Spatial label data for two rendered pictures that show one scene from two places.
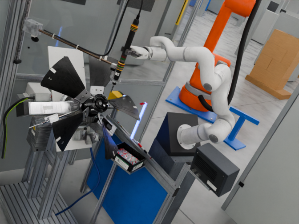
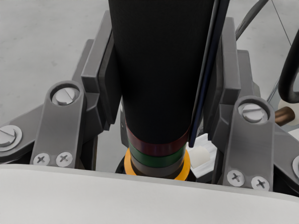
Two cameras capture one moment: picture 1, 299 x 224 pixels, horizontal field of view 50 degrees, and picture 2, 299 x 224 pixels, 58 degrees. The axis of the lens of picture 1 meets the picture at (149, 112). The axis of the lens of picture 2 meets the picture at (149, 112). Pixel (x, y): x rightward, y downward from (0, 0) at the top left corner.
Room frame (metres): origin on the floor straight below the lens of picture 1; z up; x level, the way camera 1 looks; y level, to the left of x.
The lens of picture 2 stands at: (1.95, 0.23, 1.64)
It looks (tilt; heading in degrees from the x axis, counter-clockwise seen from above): 53 degrees down; 147
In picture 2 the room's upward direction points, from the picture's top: 1 degrees counter-clockwise
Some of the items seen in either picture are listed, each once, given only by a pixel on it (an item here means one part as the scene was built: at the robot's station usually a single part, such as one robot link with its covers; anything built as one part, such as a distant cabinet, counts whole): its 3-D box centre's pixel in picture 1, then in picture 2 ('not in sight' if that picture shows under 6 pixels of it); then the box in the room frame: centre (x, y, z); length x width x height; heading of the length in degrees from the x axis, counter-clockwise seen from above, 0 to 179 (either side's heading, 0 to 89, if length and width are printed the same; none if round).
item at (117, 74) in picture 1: (125, 51); not in sight; (1.89, 0.28, 1.56); 0.04 x 0.04 x 0.46
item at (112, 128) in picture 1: (102, 126); not in sight; (1.95, 0.27, 0.98); 0.20 x 0.16 x 0.20; 49
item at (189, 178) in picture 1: (157, 193); not in sight; (2.18, -0.33, 0.47); 0.30 x 0.30 x 0.93; 39
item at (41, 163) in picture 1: (46, 148); not in sight; (2.01, 0.62, 0.58); 0.09 x 0.04 x 1.15; 139
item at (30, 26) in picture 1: (32, 26); not in sight; (1.95, 0.90, 1.45); 0.10 x 0.07 x 0.08; 84
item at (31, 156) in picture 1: (33, 147); not in sight; (2.16, 0.77, 0.42); 0.04 x 0.04 x 0.83; 49
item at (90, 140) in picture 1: (90, 138); not in sight; (1.87, 0.30, 0.91); 0.12 x 0.08 x 0.12; 49
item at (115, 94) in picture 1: (118, 101); not in sight; (2.35, 0.26, 1.02); 0.16 x 0.10 x 0.11; 49
